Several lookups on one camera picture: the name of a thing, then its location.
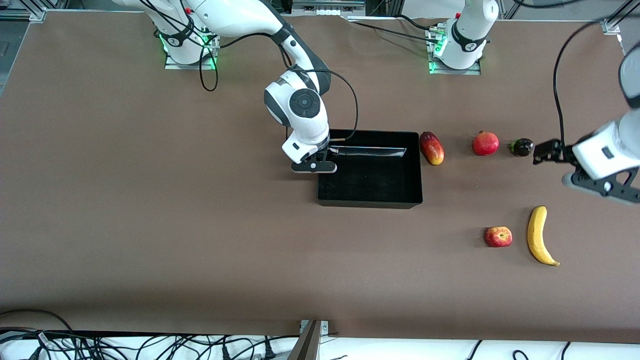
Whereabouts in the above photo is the black rectangular plastic tray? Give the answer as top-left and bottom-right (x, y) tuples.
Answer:
(316, 129), (424, 209)

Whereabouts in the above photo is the yellow banana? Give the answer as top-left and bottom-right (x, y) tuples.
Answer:
(527, 205), (561, 267)

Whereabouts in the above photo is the red yellow apple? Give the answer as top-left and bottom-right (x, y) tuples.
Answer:
(484, 226), (513, 249)

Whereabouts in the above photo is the dark purple mangosteen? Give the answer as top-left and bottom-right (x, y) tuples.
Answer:
(508, 137), (535, 158)

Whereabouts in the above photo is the red pomegranate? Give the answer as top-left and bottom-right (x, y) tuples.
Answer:
(472, 130), (500, 157)

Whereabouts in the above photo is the red yellow mango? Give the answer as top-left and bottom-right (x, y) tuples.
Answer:
(419, 131), (445, 166)

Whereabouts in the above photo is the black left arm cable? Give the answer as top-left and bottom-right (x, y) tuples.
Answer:
(552, 19), (640, 151)

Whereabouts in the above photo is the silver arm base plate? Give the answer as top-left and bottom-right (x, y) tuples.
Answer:
(164, 30), (218, 71)
(426, 25), (482, 76)

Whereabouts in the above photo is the aluminium frame corner profile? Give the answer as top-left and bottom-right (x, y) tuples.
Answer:
(602, 0), (640, 36)
(0, 10), (48, 22)

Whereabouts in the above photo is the long black base cable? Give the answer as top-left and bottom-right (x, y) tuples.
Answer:
(349, 20), (438, 46)

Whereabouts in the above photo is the silver metal rail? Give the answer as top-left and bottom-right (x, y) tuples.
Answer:
(291, 0), (366, 16)

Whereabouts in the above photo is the short black base cable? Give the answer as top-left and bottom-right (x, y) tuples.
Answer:
(396, 14), (433, 31)

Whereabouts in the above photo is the aluminium profile post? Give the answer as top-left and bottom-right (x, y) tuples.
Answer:
(287, 319), (331, 360)

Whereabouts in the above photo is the black looping floor cable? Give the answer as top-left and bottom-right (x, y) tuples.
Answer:
(0, 308), (76, 335)

